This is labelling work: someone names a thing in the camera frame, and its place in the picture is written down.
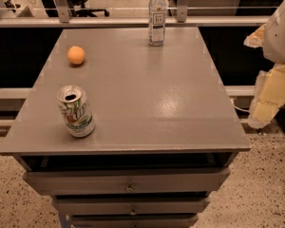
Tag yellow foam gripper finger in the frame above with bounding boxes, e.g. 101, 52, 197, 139
243, 24, 266, 48
248, 64, 285, 129

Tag orange fruit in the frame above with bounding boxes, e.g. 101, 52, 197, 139
67, 46, 85, 65

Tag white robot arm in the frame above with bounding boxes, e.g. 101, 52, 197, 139
244, 0, 285, 128

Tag clear plastic water bottle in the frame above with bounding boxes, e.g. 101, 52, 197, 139
148, 0, 166, 46

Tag grey drawer cabinet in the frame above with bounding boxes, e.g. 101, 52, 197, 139
0, 28, 250, 228

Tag metal railing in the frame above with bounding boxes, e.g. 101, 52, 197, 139
0, 0, 269, 28

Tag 7up soda can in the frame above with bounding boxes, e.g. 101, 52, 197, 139
57, 85, 95, 138

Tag white cable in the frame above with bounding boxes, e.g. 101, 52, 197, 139
231, 98, 251, 114

